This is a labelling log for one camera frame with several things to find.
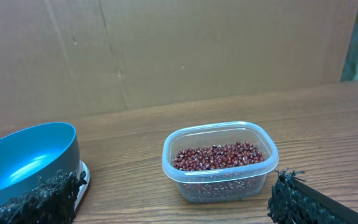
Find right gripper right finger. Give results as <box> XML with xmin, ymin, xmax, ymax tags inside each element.
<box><xmin>267</xmin><ymin>169</ymin><xmax>358</xmax><ymax>224</ymax></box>

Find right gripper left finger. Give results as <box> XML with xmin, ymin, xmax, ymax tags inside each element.
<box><xmin>0</xmin><ymin>170</ymin><xmax>82</xmax><ymax>224</ymax></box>

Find teal blue bowl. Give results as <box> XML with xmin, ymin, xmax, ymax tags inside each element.
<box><xmin>0</xmin><ymin>122</ymin><xmax>80</xmax><ymax>206</ymax></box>

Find white digital kitchen scale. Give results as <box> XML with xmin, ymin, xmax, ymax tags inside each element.
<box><xmin>74</xmin><ymin>160</ymin><xmax>90</xmax><ymax>214</ymax></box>

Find red adzuki beans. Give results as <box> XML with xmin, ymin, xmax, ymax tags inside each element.
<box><xmin>172</xmin><ymin>141</ymin><xmax>265</xmax><ymax>203</ymax></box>

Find clear plastic container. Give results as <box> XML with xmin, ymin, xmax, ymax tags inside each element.
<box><xmin>162</xmin><ymin>121</ymin><xmax>279</xmax><ymax>203</ymax></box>

